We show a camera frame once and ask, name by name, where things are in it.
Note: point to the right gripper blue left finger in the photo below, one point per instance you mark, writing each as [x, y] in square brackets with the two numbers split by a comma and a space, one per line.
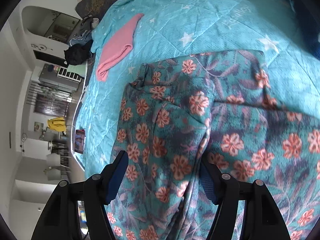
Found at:
[60, 219]

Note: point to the floral teal long-sleeve garment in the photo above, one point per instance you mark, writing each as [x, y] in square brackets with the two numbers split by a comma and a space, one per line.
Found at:
[219, 105]

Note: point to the white small rack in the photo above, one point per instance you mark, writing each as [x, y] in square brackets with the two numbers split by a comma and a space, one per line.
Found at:
[64, 73]

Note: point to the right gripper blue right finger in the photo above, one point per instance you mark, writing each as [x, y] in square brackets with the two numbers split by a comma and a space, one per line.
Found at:
[262, 218]

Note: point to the yellow jacket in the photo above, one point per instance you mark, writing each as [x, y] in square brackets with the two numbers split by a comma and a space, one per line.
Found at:
[58, 124]

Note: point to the smartphone on bed edge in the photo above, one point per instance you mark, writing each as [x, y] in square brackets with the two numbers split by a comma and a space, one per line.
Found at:
[79, 141]

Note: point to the pink folded cloth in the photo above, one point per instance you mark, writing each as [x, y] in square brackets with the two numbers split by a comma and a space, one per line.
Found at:
[117, 48]

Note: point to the teal star quilt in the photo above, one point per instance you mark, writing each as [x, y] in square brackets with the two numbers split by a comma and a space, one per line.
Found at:
[172, 28]

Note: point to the grey striped clothes pile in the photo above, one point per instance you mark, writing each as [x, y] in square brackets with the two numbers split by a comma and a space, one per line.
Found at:
[82, 32]

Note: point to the black clothes pile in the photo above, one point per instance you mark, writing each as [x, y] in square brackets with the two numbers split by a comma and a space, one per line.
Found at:
[78, 54]

